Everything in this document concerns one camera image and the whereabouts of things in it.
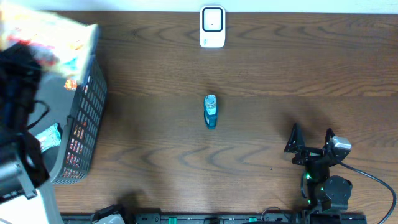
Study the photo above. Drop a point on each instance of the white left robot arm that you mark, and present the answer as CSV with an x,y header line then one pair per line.
x,y
40,209

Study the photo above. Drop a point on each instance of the dark grey plastic basket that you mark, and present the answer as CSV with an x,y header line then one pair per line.
x,y
79,114

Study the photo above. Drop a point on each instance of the small orange snack packet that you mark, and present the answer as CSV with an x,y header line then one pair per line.
x,y
70,85

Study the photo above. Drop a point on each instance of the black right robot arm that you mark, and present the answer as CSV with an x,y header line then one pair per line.
x,y
327,194

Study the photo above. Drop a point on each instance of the blue liquid bottle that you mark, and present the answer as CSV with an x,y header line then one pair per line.
x,y
210,111

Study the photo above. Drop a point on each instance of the teal white wipes pack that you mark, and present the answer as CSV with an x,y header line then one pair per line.
x,y
50,137

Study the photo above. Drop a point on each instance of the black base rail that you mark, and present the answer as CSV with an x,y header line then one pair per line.
x,y
118,214

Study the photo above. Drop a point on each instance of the yellow snack bag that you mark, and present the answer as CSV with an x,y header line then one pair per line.
x,y
60,45

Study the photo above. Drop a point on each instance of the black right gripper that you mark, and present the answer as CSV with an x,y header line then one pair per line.
x,y
309,154

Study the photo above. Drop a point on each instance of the white barcode scanner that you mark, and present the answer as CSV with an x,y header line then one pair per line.
x,y
212,26

